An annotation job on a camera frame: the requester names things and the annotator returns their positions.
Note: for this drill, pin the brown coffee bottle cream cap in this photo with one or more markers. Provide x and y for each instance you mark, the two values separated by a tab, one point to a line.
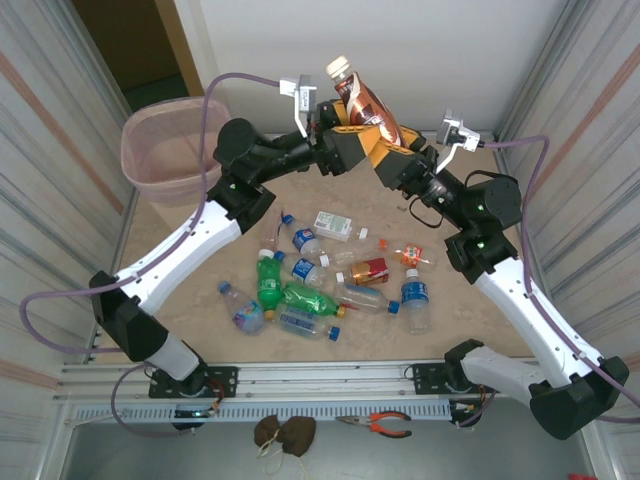
370	105

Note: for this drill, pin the white green label bottle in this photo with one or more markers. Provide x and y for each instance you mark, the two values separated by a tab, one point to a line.
332	224

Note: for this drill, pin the clear pinkish plastic bottle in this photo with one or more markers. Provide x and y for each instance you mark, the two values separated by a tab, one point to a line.
270	230

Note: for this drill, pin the orange label bottle orange cap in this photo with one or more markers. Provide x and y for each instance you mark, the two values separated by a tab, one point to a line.
412	255

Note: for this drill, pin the red gold label bottle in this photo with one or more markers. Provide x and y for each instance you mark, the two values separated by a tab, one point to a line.
370	271

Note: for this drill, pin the clear Pepsi bottle blue cap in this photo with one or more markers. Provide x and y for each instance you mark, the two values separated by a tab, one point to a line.
304	239
302	270

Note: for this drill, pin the blue label water bottle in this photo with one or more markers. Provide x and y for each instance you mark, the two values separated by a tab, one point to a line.
416	292

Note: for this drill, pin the green soda bottle yellow cap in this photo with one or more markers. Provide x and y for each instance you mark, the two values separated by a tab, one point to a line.
307	299
267	285

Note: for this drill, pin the purple label bottle blue cap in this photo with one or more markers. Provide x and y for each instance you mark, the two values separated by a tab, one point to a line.
247	314

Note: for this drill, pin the beige slotted plastic bin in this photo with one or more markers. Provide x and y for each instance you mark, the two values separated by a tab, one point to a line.
170	192

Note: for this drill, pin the clear bottle white cap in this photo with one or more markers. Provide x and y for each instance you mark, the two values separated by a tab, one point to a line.
352	254

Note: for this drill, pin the pale blue label bottle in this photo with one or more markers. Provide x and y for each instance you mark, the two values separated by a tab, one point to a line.
300	322

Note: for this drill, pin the brown cloth pouch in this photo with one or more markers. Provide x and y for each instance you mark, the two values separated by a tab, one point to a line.
267	432
299	435

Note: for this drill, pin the small red object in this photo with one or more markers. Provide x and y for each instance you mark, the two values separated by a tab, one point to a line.
580	476

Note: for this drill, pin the wooden door frame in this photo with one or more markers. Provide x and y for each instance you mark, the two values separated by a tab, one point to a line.
180	45

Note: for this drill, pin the aluminium mounting rail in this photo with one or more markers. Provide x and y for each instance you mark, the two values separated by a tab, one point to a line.
325	380

